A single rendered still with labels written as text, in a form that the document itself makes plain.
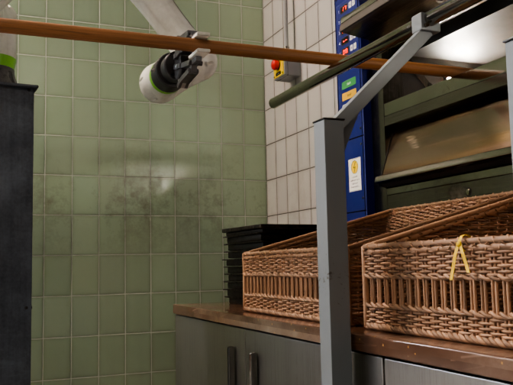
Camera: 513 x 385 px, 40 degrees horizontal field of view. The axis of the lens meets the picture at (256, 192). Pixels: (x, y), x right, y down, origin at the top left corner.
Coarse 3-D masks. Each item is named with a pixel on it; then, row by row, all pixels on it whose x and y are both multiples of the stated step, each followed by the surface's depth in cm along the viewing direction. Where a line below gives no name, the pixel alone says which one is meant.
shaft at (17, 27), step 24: (0, 24) 140; (24, 24) 142; (48, 24) 144; (168, 48) 154; (192, 48) 156; (216, 48) 158; (240, 48) 160; (264, 48) 162; (408, 72) 179; (432, 72) 181; (456, 72) 183
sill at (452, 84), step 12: (504, 60) 165; (468, 72) 177; (480, 72) 173; (492, 72) 169; (504, 72) 165; (444, 84) 185; (456, 84) 181; (468, 84) 177; (408, 96) 200; (420, 96) 195; (432, 96) 190; (384, 108) 212; (396, 108) 206
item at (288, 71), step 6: (282, 66) 264; (288, 66) 264; (294, 66) 265; (300, 66) 266; (276, 72) 269; (282, 72) 263; (288, 72) 263; (294, 72) 264; (300, 72) 265; (276, 78) 269; (282, 78) 268; (288, 78) 268; (294, 78) 268
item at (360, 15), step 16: (384, 0) 186; (400, 0) 183; (416, 0) 182; (432, 0) 181; (368, 16) 195; (384, 16) 194; (400, 16) 193; (352, 32) 207; (368, 32) 206; (384, 32) 205
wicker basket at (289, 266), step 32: (512, 192) 156; (352, 224) 196; (384, 224) 201; (416, 224) 140; (256, 256) 174; (288, 256) 157; (352, 256) 134; (256, 288) 174; (288, 288) 157; (352, 288) 133; (352, 320) 132
